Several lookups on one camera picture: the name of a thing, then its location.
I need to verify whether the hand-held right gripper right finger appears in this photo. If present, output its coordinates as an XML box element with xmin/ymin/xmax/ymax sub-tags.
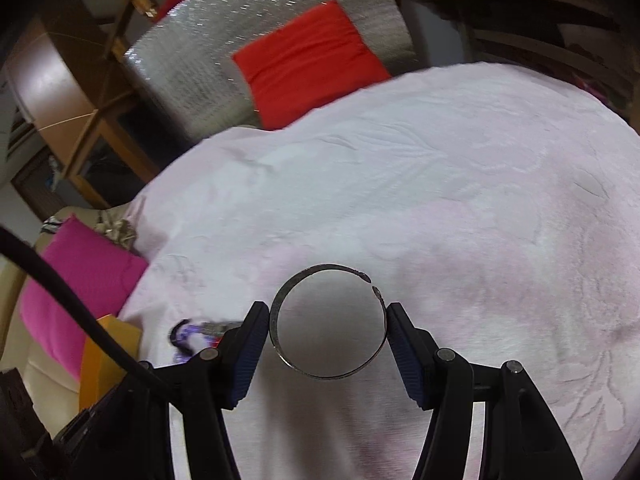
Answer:
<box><xmin>386</xmin><ymin>302</ymin><xmax>586</xmax><ymax>480</ymax></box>

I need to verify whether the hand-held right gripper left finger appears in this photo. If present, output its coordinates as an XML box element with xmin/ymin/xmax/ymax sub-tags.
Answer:
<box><xmin>52</xmin><ymin>301</ymin><xmax>269</xmax><ymax>480</ymax></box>

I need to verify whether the silver bangle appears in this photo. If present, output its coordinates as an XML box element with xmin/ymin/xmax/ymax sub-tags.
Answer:
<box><xmin>268</xmin><ymin>263</ymin><xmax>390</xmax><ymax>380</ymax></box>

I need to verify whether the orange cardboard box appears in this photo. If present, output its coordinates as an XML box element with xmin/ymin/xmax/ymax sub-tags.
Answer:
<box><xmin>79</xmin><ymin>314</ymin><xmax>143</xmax><ymax>413</ymax></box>

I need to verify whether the pale pink embossed blanket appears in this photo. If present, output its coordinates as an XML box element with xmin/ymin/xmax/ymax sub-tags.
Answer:
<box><xmin>117</xmin><ymin>61</ymin><xmax>640</xmax><ymax>480</ymax></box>

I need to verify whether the magenta cushion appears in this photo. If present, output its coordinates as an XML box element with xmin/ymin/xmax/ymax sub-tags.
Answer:
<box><xmin>20</xmin><ymin>215</ymin><xmax>150</xmax><ymax>381</ymax></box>

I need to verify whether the crumpled silver beige cloth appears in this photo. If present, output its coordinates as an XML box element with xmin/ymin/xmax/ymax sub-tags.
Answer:
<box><xmin>92</xmin><ymin>210</ymin><xmax>138</xmax><ymax>248</ymax></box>

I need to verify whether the beige leather sofa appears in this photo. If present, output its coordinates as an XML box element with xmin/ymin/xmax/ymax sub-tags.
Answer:
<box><xmin>0</xmin><ymin>205</ymin><xmax>131</xmax><ymax>396</ymax></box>

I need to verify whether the silver insulation sheet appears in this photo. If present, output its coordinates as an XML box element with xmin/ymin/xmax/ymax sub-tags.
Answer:
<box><xmin>122</xmin><ymin>0</ymin><xmax>416</xmax><ymax>143</ymax></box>

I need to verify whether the red cushion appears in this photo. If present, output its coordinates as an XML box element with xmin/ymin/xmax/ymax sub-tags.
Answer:
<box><xmin>231</xmin><ymin>0</ymin><xmax>393</xmax><ymax>132</ymax></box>

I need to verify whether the wooden cabinet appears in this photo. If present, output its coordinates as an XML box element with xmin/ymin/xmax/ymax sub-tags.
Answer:
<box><xmin>10</xmin><ymin>0</ymin><xmax>161</xmax><ymax>208</ymax></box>

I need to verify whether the purple bead bracelet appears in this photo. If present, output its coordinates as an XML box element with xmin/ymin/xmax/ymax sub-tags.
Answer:
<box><xmin>167</xmin><ymin>317</ymin><xmax>241</xmax><ymax>361</ymax></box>

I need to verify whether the black cable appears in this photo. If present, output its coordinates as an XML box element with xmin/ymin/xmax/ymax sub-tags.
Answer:
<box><xmin>0</xmin><ymin>225</ymin><xmax>171</xmax><ymax>396</ymax></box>

